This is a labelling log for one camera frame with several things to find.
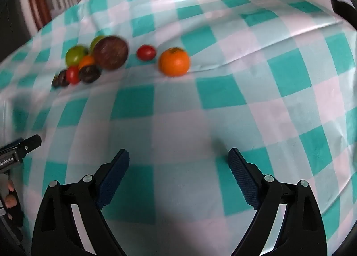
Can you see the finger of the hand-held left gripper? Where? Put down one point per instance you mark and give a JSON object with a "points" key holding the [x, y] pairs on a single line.
{"points": [[29, 144]]}

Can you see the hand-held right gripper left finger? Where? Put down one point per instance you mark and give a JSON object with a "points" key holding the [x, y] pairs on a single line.
{"points": [[114, 180]]}

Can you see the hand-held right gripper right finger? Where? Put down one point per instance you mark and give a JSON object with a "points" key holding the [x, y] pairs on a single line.
{"points": [[245, 180]]}

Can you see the large green tomato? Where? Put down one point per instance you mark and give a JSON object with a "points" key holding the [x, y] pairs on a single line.
{"points": [[74, 55]]}

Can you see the red tomato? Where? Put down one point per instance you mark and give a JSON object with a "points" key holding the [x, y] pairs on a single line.
{"points": [[146, 52], [73, 75]]}

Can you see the person's left hand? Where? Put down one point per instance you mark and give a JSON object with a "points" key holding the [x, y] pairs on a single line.
{"points": [[14, 208]]}

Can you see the dark purple plum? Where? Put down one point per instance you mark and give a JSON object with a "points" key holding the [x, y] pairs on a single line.
{"points": [[60, 79], [89, 74]]}

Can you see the teal checkered tablecloth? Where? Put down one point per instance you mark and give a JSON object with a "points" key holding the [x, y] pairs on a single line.
{"points": [[178, 122]]}

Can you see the small orange tangerine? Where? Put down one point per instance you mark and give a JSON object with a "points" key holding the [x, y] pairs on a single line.
{"points": [[87, 62]]}

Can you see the small green tomato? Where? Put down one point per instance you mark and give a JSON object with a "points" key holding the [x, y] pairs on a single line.
{"points": [[95, 41]]}

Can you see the large brown round fruit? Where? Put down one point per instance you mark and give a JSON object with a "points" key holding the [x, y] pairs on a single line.
{"points": [[110, 53]]}

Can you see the large orange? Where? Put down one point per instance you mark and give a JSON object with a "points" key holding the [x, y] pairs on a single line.
{"points": [[174, 62]]}

